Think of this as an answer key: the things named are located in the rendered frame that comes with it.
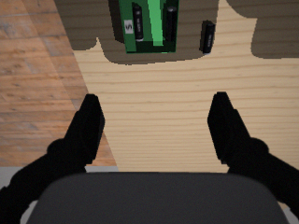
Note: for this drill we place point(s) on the black aa battery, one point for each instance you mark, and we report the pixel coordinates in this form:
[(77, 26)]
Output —
[(210, 28), (138, 23), (170, 23)]

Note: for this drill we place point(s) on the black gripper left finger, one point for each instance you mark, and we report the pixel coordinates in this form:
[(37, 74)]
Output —
[(65, 156)]

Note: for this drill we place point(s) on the green bins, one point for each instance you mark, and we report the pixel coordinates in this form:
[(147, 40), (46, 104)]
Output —
[(154, 26)]

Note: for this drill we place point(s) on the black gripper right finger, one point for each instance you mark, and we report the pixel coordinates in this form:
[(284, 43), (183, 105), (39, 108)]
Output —
[(249, 156)]

